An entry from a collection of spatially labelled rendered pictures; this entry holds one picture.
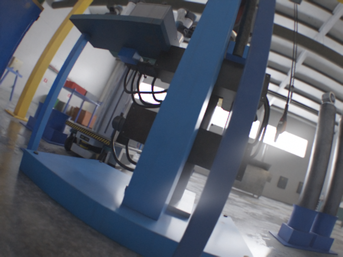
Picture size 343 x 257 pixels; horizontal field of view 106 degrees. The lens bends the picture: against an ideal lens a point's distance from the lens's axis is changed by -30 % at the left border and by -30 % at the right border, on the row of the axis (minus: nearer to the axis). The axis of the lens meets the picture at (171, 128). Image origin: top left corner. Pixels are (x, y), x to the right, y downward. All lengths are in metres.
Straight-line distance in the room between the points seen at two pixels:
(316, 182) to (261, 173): 7.38
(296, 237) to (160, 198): 1.46
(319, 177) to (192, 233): 1.70
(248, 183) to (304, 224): 7.34
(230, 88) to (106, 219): 0.93
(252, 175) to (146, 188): 8.48
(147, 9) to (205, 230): 1.12
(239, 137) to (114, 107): 2.00
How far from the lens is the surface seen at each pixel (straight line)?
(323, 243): 2.18
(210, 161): 1.00
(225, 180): 0.38
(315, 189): 1.97
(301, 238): 1.98
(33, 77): 3.13
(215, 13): 1.14
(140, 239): 0.73
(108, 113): 2.29
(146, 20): 1.11
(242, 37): 1.23
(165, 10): 1.14
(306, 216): 1.94
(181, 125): 0.79
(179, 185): 1.23
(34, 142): 1.48
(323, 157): 2.02
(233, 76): 1.15
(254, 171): 9.17
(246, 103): 0.41
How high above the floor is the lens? 0.40
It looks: 8 degrees up
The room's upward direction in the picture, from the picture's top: 22 degrees clockwise
